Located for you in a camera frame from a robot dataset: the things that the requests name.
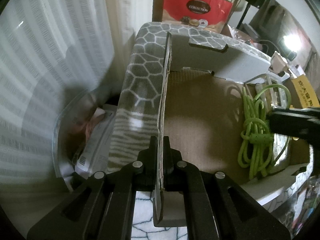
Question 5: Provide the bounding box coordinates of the grey white patterned blanket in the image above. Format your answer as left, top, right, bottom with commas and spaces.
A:
107, 22, 317, 239

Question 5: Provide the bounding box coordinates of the shallow cardboard tray box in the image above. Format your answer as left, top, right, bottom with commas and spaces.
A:
154, 31, 313, 226

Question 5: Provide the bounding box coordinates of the white printed paper sheet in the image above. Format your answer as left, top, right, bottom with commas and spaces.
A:
75, 104, 117, 179

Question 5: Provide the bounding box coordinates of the yellow instruction booklet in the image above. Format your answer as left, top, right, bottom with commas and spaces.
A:
291, 75, 319, 108

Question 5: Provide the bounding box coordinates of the clear plastic storage bin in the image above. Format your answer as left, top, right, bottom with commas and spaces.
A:
52, 90, 120, 192

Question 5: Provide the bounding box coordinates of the red Collection gift bag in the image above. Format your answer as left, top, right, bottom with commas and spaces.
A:
162, 0, 233, 33

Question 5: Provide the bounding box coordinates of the white striped curtain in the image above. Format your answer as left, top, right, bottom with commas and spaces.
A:
1, 0, 153, 236

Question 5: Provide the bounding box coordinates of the green cable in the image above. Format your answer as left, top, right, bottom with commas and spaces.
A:
236, 83, 293, 181

